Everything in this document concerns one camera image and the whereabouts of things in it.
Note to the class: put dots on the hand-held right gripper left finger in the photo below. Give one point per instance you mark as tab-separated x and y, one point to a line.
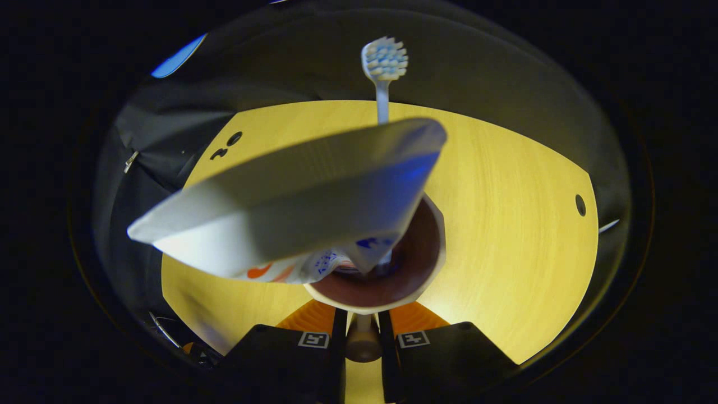
269	359

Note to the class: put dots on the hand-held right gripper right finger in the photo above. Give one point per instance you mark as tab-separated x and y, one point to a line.
449	359

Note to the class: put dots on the beige cup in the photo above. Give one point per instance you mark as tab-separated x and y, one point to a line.
415	264

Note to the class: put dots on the white toothpaste tube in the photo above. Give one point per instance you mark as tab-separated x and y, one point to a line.
308	191

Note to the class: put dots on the light blue toothbrush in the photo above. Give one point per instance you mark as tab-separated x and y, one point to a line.
384	59

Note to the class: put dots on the wooden desktop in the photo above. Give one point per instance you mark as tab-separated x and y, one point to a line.
505	252

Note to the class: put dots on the metal cloth clip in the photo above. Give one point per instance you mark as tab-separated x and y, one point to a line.
130	161

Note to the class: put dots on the black backdrop cloth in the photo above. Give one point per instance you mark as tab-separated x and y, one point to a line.
505	73

